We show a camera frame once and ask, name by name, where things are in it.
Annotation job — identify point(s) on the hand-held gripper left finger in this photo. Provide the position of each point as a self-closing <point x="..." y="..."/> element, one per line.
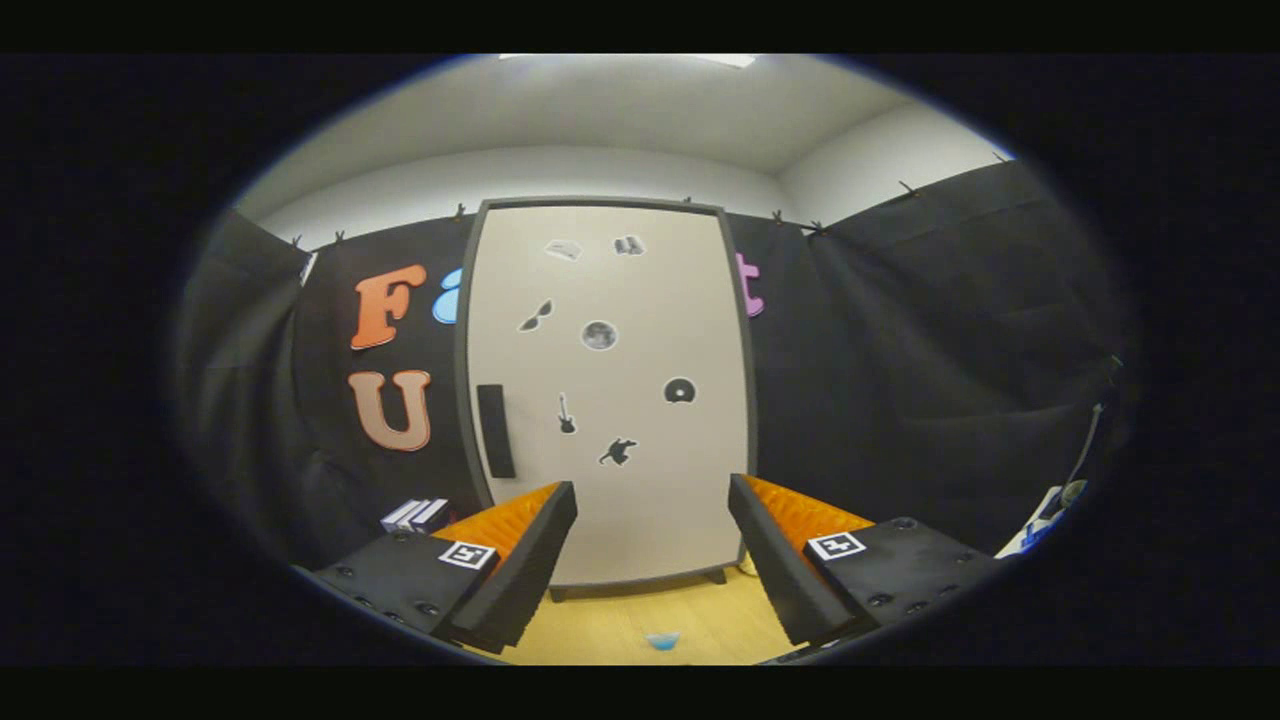
<point x="530" y="560"/>

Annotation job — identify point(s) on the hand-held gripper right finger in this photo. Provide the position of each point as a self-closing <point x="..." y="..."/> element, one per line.
<point x="775" y="560"/>

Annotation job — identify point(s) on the blue and white box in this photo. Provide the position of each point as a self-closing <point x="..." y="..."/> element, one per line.
<point x="412" y="514"/>

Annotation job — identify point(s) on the blue cosmetic tube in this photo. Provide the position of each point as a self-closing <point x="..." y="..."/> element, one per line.
<point x="662" y="641"/>

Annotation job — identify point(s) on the grey cabinet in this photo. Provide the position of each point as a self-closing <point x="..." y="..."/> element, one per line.
<point x="650" y="583"/>

